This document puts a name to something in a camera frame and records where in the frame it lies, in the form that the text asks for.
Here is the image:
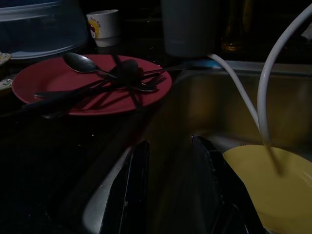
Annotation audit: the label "grey cylinder water dispenser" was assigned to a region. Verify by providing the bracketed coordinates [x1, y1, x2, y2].
[160, 0, 221, 58]

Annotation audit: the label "translucent stacked plastic containers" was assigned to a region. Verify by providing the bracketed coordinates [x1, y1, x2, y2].
[0, 0, 90, 59]

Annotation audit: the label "small white printed cup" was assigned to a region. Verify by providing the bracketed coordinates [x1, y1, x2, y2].
[85, 9, 121, 47]

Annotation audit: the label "stainless steel sink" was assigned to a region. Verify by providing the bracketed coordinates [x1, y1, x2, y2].
[82, 60, 312, 234]

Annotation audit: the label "silver spoon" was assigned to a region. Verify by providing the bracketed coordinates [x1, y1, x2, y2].
[63, 52, 117, 79]

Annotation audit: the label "red plate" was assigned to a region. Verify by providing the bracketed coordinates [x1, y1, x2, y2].
[11, 54, 173, 116]

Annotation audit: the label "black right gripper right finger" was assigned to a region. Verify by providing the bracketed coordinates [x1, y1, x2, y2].
[191, 135, 268, 234]

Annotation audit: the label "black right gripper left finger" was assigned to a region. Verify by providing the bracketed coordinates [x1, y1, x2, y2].
[99, 140, 151, 234]

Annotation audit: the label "white flexible hose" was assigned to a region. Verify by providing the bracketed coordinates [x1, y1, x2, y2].
[207, 0, 312, 176]

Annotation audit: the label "black spoon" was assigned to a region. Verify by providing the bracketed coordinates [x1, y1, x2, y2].
[111, 55, 146, 112]

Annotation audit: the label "silver fork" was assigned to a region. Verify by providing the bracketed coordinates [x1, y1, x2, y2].
[34, 73, 165, 98]

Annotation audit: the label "black-handled knife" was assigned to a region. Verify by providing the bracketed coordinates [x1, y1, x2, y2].
[21, 80, 115, 110]

